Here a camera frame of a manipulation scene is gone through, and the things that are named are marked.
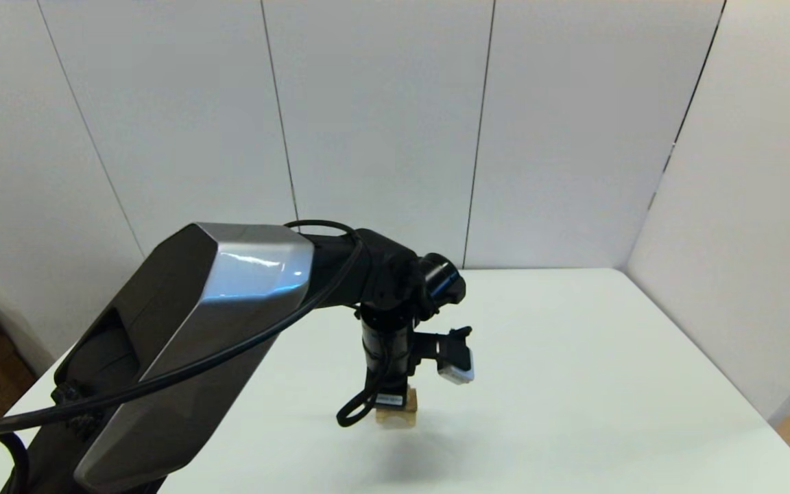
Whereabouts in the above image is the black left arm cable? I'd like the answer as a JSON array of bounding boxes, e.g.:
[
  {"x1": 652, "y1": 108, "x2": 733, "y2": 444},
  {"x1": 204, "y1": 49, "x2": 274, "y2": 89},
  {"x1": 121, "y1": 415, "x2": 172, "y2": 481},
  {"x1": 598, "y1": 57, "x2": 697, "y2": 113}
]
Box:
[{"x1": 0, "y1": 220, "x2": 390, "y2": 494}]

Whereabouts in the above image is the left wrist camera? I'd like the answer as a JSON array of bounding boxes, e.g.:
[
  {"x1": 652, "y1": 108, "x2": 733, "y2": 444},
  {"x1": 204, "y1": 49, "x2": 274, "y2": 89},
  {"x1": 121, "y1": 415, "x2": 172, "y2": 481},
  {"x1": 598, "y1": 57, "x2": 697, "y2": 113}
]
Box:
[{"x1": 412, "y1": 327, "x2": 475, "y2": 385}]

